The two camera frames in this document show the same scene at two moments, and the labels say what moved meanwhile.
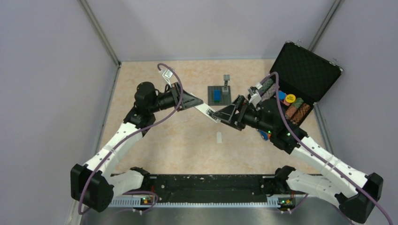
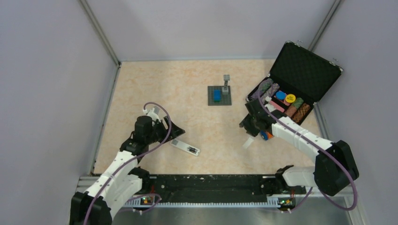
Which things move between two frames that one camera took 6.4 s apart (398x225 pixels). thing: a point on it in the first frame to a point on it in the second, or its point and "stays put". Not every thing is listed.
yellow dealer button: x=290 y=98 stays put
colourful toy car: x=264 y=135 stays put
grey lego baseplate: x=225 y=96 stays put
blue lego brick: x=217 y=95 stays put
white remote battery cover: x=219 y=137 to x=248 y=142
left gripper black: x=187 y=100 to x=175 y=131
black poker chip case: x=304 y=76 stays put
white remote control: x=205 y=109 to x=186 y=147
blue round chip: x=281 y=95 stays put
